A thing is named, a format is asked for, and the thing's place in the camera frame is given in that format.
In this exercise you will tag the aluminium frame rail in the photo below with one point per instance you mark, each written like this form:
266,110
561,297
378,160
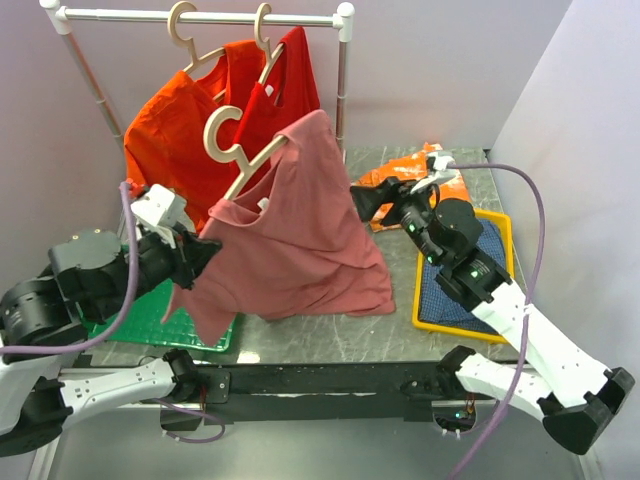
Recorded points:
127,443

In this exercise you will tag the orange white patterned shirt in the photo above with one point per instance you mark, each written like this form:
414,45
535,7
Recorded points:
414,167

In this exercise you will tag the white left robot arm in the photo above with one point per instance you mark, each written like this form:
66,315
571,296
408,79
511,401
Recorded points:
91,278

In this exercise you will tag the dusty pink t shirt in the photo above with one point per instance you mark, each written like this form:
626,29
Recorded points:
293,244

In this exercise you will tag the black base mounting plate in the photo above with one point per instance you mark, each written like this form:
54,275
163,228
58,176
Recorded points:
280,392

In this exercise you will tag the beige hanger with orange shirt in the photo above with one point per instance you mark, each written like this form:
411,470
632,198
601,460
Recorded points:
196,61

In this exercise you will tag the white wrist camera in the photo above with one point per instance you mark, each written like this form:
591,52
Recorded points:
157,209
440,171

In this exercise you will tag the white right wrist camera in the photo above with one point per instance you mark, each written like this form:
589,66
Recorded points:
440,171

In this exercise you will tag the blue checked shirt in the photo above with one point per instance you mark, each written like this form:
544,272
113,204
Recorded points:
435,307

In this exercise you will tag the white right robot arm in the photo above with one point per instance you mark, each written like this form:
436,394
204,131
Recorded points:
573,395

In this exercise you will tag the green plastic tray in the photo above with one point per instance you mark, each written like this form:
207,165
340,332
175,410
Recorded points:
143,325

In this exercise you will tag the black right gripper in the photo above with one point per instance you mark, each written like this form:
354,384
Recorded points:
396,190

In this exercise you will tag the white clothes rack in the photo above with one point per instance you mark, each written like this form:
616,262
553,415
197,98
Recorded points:
342,21

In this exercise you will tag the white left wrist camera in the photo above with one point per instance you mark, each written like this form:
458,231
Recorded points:
157,209

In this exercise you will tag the orange t shirt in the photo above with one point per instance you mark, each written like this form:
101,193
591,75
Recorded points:
164,143

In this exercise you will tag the red t shirt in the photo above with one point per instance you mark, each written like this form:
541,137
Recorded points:
289,94

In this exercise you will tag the yellow plastic tray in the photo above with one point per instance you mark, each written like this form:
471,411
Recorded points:
503,222

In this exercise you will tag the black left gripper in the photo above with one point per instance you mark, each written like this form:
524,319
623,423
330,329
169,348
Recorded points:
189,255

